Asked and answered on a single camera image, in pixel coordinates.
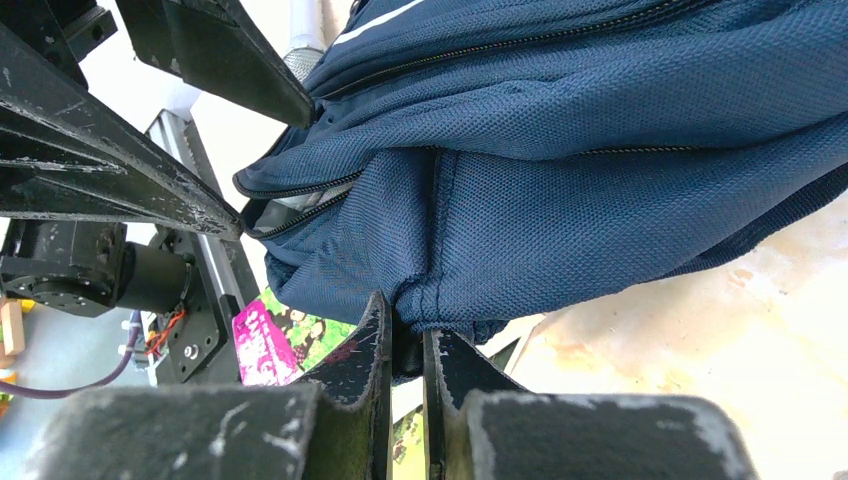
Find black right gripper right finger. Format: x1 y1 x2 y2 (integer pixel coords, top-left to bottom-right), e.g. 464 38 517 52
423 330 757 479

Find colourful toy blocks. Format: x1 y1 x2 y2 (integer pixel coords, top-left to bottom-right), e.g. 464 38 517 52
1 298 36 384

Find grey marker pen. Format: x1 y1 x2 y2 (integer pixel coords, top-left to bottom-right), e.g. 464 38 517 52
283 0 327 82

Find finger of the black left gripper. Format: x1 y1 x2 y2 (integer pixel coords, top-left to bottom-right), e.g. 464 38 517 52
117 0 315 128
1 27 241 240

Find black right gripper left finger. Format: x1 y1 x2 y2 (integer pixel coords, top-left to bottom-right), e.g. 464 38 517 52
36 293 392 479

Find navy blue student backpack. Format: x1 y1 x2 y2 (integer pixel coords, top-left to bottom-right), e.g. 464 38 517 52
233 1 847 342

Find purple Treehouse book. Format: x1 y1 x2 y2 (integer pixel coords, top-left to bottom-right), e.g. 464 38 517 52
232 299 302 386

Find green dark cover book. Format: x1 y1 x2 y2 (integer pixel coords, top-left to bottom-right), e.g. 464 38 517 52
259 288 355 378

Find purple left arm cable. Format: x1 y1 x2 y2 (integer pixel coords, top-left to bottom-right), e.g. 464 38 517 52
0 311 144 401

